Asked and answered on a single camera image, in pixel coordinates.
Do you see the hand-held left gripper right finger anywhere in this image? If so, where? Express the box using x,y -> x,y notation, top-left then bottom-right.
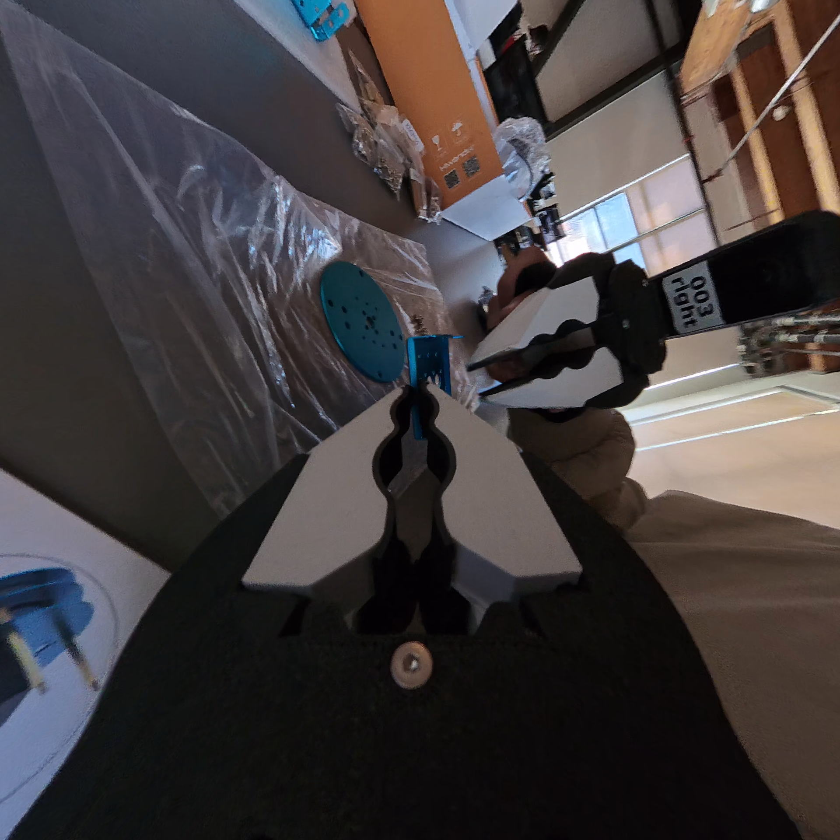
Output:
417,381 -> 584,605

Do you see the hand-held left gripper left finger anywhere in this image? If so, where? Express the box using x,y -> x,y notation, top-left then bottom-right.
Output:
241,386 -> 417,595

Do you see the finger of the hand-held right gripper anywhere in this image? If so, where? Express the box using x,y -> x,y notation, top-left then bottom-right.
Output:
478,341 -> 626,411
467,276 -> 603,371

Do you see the blue square metal bracket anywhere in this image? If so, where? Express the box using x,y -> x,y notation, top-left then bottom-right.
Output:
406,335 -> 463,442

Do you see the blue round metal plate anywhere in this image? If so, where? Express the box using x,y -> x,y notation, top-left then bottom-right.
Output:
319,260 -> 404,385

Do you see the person's right forearm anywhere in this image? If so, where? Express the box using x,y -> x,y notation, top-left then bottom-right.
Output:
508,406 -> 647,532

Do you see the grey desk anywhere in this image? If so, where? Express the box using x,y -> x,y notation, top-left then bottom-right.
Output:
0,0 -> 526,565

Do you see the person's right hand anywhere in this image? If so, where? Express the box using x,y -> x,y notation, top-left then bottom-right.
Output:
486,255 -> 560,337

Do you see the large window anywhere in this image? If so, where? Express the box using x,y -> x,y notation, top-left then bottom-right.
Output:
558,154 -> 723,277

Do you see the bubble wrap bundle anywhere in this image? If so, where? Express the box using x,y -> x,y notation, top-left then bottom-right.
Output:
493,117 -> 552,198

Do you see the pile of screw bags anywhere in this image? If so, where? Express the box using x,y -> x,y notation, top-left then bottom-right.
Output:
336,49 -> 447,224

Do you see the person's beige jacket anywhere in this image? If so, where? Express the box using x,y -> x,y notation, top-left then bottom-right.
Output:
623,489 -> 840,840

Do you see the orange cardboard box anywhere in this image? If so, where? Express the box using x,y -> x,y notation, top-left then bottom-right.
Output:
354,0 -> 536,242

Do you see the white instruction manual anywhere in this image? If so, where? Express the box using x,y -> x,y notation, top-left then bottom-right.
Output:
0,469 -> 172,821

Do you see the clear plastic bag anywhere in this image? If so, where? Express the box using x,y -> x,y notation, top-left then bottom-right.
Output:
0,0 -> 500,519

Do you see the white foam sheet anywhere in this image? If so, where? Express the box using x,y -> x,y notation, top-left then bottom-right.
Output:
233,0 -> 309,27

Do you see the blue small U bracket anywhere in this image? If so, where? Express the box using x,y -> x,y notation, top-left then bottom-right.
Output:
289,0 -> 352,43

